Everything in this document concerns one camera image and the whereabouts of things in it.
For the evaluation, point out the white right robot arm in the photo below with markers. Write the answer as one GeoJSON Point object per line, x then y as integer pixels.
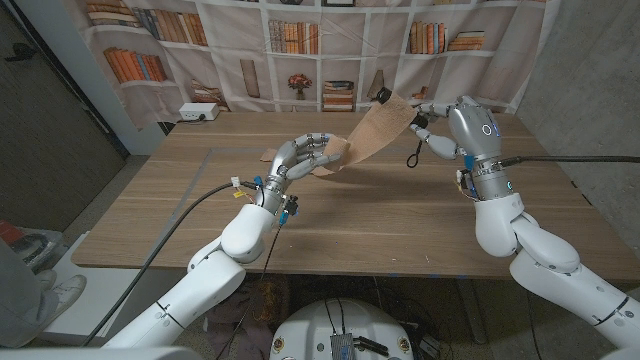
{"type": "Point", "coordinates": [550, 260]}

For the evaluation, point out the purple cloth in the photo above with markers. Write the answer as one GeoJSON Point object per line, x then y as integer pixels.
{"type": "Point", "coordinates": [255, 315]}

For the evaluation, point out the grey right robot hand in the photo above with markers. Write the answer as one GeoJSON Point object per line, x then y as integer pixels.
{"type": "Point", "coordinates": [472, 132]}

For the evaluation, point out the printed bookshelf backdrop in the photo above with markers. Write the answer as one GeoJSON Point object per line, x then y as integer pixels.
{"type": "Point", "coordinates": [230, 40]}

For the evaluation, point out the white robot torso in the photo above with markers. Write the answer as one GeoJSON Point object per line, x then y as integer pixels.
{"type": "Point", "coordinates": [360, 320]}

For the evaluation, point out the white shoe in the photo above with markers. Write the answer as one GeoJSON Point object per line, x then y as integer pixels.
{"type": "Point", "coordinates": [67, 292]}

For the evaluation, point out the tan adhesive wrap roll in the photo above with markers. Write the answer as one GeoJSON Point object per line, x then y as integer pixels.
{"type": "Point", "coordinates": [380, 127]}

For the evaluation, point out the grey table leg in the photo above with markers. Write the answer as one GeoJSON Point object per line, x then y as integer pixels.
{"type": "Point", "coordinates": [472, 315]}

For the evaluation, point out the dark wooden door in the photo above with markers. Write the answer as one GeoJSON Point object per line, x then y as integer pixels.
{"type": "Point", "coordinates": [50, 140]}

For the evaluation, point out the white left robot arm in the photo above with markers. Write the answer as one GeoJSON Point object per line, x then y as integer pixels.
{"type": "Point", "coordinates": [200, 280]}

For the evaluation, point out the person in grey trousers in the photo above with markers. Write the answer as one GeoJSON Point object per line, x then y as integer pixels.
{"type": "Point", "coordinates": [20, 300]}

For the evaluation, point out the white power strip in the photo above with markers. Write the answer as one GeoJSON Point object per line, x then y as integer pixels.
{"type": "Point", "coordinates": [199, 111]}

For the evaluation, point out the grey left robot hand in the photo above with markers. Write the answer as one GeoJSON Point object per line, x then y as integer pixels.
{"type": "Point", "coordinates": [292, 162]}

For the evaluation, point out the grey finned device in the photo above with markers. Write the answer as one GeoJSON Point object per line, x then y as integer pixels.
{"type": "Point", "coordinates": [342, 347]}

